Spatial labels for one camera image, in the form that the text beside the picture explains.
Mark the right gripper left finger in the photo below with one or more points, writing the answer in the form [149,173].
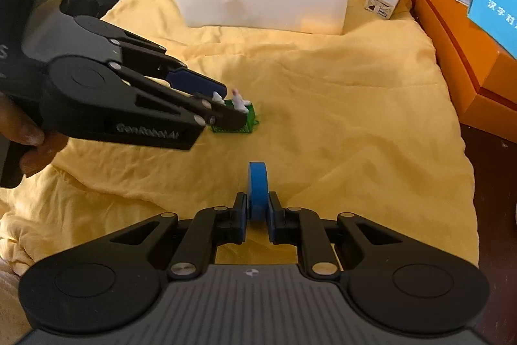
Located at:
[196,240]

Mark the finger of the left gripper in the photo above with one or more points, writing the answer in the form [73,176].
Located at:
[190,82]
[217,114]

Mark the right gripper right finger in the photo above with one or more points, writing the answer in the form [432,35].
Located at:
[303,229]

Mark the green toy base plate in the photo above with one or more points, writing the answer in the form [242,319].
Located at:
[241,104]

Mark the blue round disc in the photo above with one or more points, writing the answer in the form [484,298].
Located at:
[257,191]

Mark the person left hand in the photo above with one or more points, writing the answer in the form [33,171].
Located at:
[17,127]

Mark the yellow cloth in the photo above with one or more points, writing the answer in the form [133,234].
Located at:
[359,122]

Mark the orange box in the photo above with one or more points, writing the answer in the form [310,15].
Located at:
[480,73]

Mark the blue card box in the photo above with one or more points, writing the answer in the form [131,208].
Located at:
[498,18]

